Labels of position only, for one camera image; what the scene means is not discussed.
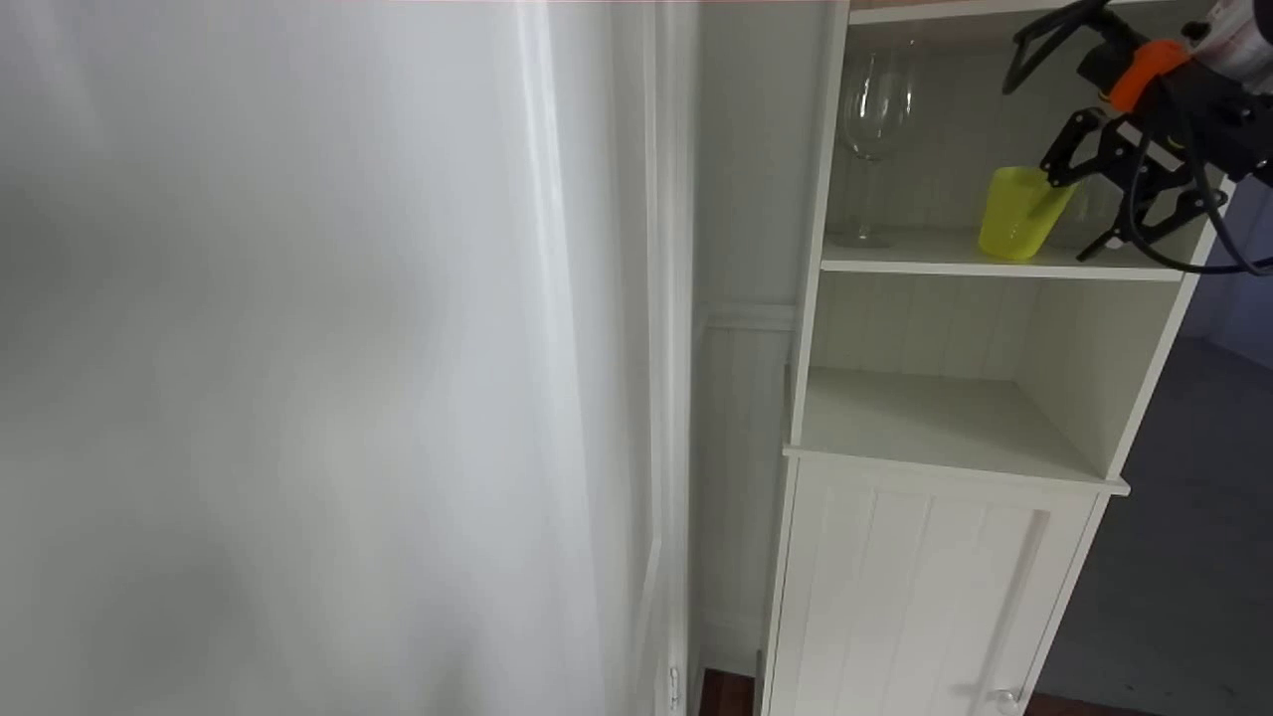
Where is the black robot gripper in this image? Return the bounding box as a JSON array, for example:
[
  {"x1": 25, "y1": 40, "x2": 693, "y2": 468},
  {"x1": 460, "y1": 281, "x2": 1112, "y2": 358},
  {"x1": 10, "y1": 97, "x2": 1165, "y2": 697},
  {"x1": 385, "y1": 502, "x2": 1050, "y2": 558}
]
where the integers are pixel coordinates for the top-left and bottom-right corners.
[{"x1": 997, "y1": 0, "x2": 1273, "y2": 191}]

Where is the yellow plastic cup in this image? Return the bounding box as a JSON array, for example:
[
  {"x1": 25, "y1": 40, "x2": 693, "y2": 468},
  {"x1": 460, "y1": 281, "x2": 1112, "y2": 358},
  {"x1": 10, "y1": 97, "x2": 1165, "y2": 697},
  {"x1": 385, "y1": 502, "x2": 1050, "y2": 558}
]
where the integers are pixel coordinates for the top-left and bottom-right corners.
[{"x1": 974, "y1": 163, "x2": 1082, "y2": 266}]

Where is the white shelf cabinet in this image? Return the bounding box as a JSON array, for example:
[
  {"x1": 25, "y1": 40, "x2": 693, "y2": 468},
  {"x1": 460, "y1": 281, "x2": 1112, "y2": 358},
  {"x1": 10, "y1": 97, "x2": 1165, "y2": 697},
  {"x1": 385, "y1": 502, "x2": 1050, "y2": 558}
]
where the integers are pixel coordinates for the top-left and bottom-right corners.
[{"x1": 750, "y1": 0, "x2": 1273, "y2": 716}]

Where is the clear wine glass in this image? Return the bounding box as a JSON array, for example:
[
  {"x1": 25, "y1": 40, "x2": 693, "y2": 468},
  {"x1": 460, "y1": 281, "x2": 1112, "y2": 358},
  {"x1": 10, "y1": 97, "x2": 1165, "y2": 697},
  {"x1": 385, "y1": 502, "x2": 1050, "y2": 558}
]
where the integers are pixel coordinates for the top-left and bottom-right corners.
[{"x1": 835, "y1": 37, "x2": 924, "y2": 246}]

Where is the white panelled room door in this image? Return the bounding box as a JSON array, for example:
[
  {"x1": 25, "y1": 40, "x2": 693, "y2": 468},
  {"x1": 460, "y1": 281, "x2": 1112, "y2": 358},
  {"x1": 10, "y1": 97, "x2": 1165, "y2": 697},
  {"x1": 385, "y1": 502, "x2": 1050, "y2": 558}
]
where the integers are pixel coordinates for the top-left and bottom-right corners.
[{"x1": 0, "y1": 0, "x2": 700, "y2": 716}]

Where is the orange wrist mount piece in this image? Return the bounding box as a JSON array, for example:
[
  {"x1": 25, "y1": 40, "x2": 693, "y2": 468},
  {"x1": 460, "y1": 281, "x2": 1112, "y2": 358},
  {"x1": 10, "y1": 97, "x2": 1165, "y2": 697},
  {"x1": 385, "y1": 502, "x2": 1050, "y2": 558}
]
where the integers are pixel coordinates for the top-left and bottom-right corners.
[{"x1": 1102, "y1": 30, "x2": 1192, "y2": 118}]

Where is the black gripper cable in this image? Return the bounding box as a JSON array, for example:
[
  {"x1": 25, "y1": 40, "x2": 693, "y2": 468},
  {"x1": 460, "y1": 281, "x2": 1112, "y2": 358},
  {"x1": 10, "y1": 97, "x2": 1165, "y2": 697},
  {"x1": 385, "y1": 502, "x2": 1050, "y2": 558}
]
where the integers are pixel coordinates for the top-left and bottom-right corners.
[{"x1": 1075, "y1": 132, "x2": 1273, "y2": 278}]

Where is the white cabinet door handle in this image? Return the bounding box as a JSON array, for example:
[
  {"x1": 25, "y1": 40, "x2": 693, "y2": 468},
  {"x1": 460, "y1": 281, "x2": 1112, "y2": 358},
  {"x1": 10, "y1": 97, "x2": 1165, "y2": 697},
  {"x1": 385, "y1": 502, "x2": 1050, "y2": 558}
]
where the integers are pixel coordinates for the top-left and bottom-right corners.
[{"x1": 972, "y1": 505, "x2": 1052, "y2": 709}]

